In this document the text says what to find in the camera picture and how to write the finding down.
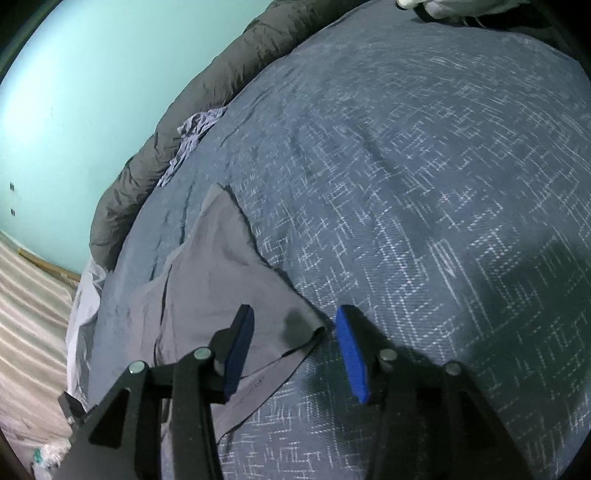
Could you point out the light grey sheet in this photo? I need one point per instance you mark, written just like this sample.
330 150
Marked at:
85 314

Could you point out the dark grey rolled duvet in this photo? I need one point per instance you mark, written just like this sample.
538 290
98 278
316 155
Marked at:
138 175

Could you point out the wooden frame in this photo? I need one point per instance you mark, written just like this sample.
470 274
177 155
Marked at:
51 267

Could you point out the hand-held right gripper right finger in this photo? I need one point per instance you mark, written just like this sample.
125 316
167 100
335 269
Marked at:
351 360

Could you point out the grey garment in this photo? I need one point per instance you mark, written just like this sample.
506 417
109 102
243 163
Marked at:
221 267

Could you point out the bed with blue patterned sheet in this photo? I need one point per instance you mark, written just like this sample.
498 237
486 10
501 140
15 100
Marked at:
415 184

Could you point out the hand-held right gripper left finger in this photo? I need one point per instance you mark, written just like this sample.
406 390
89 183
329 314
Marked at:
240 350

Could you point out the white plastic bag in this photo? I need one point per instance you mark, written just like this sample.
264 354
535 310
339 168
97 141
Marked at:
48 461

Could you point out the blue striped garment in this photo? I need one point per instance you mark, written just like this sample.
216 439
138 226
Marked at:
194 129

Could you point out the white folded garment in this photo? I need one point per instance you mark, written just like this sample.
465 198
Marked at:
443 9

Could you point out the cream striped curtain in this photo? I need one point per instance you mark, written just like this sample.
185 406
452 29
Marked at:
27 323

